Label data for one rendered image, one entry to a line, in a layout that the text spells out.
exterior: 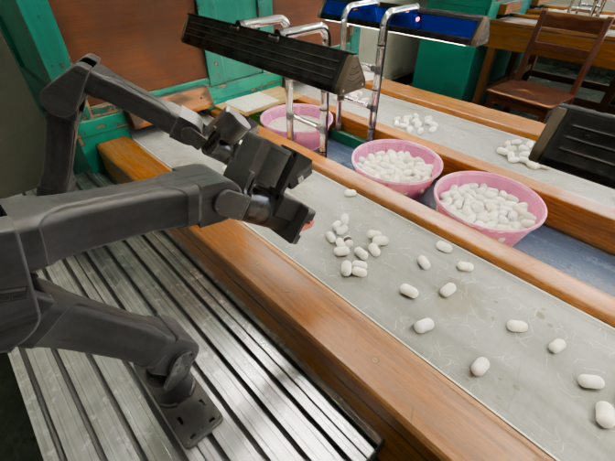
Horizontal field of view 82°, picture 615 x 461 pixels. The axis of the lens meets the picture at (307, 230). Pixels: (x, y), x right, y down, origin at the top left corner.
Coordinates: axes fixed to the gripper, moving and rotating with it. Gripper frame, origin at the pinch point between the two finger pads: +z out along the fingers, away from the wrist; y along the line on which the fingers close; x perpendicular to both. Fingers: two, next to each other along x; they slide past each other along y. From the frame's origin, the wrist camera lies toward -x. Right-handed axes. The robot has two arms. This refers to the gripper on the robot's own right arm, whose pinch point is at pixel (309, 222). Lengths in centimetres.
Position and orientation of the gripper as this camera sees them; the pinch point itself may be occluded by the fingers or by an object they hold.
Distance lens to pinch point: 68.3
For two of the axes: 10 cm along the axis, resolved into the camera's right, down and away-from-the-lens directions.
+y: -6.9, -4.6, 5.5
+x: -4.6, 8.7, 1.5
